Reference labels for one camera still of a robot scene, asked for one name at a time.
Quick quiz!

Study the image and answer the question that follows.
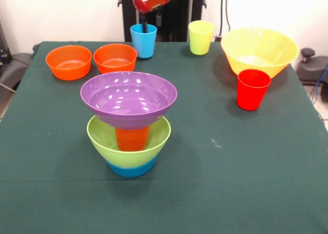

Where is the dark green tablecloth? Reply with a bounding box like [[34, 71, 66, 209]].
[[0, 41, 328, 234]]

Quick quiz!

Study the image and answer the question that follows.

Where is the blue cup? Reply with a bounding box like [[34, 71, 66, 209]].
[[130, 24, 158, 59]]

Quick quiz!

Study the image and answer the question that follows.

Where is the black hanging cable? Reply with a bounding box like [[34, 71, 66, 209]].
[[219, 0, 232, 38]]

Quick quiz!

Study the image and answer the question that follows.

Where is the dark grey chair base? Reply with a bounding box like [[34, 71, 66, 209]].
[[0, 52, 33, 91]]

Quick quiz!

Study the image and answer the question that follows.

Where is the green bowl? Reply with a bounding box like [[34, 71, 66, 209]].
[[86, 115, 172, 168]]

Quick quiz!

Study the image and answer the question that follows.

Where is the purple bowl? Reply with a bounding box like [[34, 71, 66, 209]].
[[79, 71, 178, 131]]

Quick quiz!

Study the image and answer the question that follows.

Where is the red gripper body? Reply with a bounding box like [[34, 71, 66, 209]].
[[132, 0, 172, 14]]

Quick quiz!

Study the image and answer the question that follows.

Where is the large yellow bowl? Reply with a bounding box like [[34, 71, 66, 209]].
[[220, 27, 300, 79]]

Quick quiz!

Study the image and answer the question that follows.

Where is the blue bowl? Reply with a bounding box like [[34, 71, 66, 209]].
[[106, 157, 157, 178]]

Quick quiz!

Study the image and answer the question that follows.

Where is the orange cup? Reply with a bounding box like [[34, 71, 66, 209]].
[[114, 126, 150, 152]]

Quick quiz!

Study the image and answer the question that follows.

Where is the black chair base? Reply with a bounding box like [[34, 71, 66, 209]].
[[296, 48, 328, 85]]

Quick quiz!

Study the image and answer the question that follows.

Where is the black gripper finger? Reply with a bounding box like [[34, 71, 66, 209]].
[[155, 5, 163, 28], [140, 12, 149, 34]]

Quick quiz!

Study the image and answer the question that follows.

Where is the orange bowl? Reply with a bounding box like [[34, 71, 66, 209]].
[[45, 45, 92, 81], [93, 43, 138, 75]]

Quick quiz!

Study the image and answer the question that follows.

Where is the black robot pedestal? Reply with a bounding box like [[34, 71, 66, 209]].
[[118, 0, 215, 42]]

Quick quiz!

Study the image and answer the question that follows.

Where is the lime green cup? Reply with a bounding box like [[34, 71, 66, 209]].
[[188, 20, 215, 56]]

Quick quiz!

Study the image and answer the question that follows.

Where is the red cup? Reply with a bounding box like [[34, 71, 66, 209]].
[[236, 69, 272, 111]]

